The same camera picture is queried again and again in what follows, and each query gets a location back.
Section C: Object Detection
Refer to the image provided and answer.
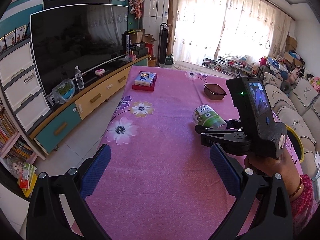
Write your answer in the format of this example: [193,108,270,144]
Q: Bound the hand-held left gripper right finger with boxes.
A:
[210,144,297,240]

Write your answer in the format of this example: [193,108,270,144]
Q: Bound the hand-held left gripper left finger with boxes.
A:
[26,144,112,240]

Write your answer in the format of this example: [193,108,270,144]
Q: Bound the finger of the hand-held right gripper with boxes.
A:
[195,124,252,153]
[225,118,244,130]

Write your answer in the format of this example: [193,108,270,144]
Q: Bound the green and white can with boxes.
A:
[192,104,227,130]

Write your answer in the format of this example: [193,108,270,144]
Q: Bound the person's right forearm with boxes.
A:
[287,175,317,238]

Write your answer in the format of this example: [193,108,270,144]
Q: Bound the person's right hand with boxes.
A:
[244,152,301,196]

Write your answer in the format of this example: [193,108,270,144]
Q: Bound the beige sofa with lace covers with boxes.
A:
[261,71,320,180]

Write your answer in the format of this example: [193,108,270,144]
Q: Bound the brown plastic tray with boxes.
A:
[203,83,227,101]

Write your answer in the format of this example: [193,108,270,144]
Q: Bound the cluttered glass table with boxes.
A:
[202,55,260,77]

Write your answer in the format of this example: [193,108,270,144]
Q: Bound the pink floral tablecloth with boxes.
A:
[71,65,304,240]

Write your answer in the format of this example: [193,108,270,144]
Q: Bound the red and green packets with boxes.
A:
[17,162,38,198]

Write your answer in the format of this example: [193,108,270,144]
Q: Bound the star print bag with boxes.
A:
[265,57,288,73]

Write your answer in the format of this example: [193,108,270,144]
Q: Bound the pile of stuffed toys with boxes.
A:
[280,62,320,93]

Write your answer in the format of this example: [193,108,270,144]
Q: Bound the floral sheet mattress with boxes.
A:
[174,60,208,72]

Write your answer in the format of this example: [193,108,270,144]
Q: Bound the teal and yellow television cabinet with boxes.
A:
[30,54,152,155]

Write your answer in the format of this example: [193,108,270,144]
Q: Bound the plastic bag with greens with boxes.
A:
[52,79,76,104]

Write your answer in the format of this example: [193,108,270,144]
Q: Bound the stacked cardboard boxes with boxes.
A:
[284,34,305,67]

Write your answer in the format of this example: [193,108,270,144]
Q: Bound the clear water bottle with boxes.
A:
[74,66,85,90]

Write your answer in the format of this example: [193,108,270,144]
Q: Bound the pink bookshelf with books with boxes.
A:
[0,102,38,165]

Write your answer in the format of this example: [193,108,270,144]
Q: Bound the red tray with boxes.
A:
[132,76,157,91]

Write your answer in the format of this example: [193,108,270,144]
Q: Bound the blue white tissue box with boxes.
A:
[134,71,157,87]

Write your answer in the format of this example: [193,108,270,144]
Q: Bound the black tower fan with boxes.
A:
[158,22,173,67]

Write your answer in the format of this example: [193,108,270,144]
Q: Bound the white sheer curtain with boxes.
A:
[172,0,293,65]

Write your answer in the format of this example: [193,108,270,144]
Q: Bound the white plastic drawer unit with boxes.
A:
[0,38,53,135]

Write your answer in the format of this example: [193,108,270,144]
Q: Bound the black box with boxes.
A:
[132,42,147,57]

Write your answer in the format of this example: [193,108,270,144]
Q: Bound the open cardboard box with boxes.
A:
[141,34,157,44]

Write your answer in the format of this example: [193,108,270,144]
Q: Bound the large curved television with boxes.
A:
[30,4,129,97]

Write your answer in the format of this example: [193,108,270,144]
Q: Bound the white standing air conditioner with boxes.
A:
[142,0,171,60]

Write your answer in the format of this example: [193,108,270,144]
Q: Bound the hanging artificial flowers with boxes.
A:
[127,0,145,19]

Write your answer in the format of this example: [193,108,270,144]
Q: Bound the framed photo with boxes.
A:
[0,25,27,53]

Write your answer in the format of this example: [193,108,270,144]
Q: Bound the red string bracelet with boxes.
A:
[289,176,304,198]

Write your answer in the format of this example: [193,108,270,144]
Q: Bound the wall mounted black television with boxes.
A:
[42,0,112,10]

